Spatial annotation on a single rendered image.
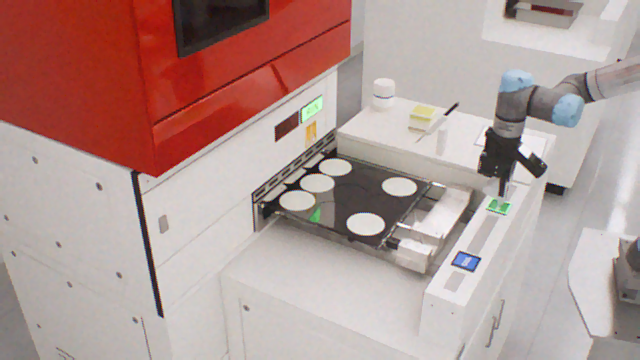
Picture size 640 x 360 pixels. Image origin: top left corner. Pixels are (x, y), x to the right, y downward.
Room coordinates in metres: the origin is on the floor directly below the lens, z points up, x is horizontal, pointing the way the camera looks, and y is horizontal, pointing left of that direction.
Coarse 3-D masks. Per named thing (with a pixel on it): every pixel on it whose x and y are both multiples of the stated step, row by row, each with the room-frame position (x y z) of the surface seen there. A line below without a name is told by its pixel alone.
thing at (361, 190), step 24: (312, 168) 1.58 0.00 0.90; (360, 168) 1.59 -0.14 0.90; (288, 192) 1.45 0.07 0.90; (312, 192) 1.45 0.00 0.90; (336, 192) 1.45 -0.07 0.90; (360, 192) 1.45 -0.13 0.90; (384, 192) 1.45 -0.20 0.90; (312, 216) 1.33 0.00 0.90; (336, 216) 1.33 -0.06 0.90; (384, 216) 1.33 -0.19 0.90
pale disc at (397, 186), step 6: (390, 180) 1.52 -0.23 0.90; (396, 180) 1.52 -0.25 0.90; (402, 180) 1.52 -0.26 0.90; (408, 180) 1.52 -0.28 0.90; (384, 186) 1.48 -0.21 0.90; (390, 186) 1.48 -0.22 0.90; (396, 186) 1.48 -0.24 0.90; (402, 186) 1.48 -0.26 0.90; (408, 186) 1.48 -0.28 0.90; (414, 186) 1.48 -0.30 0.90; (390, 192) 1.45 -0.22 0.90; (396, 192) 1.45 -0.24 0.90; (402, 192) 1.45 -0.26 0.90; (408, 192) 1.45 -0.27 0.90
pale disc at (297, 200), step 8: (296, 192) 1.45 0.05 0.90; (304, 192) 1.45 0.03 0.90; (280, 200) 1.41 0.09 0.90; (288, 200) 1.41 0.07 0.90; (296, 200) 1.41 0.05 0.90; (304, 200) 1.41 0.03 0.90; (312, 200) 1.41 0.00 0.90; (288, 208) 1.37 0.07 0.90; (296, 208) 1.37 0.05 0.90; (304, 208) 1.37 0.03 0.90
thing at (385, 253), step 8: (288, 224) 1.40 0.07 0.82; (296, 224) 1.39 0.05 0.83; (304, 224) 1.37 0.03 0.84; (312, 232) 1.36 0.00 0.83; (320, 232) 1.34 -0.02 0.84; (336, 240) 1.32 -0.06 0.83; (344, 240) 1.30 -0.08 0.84; (360, 248) 1.28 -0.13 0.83; (368, 248) 1.27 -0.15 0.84; (384, 248) 1.25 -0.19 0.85; (376, 256) 1.25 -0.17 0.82; (384, 256) 1.24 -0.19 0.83; (392, 256) 1.23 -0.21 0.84; (432, 264) 1.19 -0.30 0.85; (432, 272) 1.17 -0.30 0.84
